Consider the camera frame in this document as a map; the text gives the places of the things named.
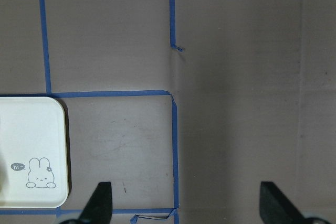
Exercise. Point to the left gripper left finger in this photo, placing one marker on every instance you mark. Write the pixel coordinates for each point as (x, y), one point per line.
(98, 208)

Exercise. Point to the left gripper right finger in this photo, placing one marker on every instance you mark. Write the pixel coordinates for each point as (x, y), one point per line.
(275, 207)

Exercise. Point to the cream plastic tray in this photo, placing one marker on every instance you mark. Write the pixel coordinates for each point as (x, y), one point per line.
(34, 170)

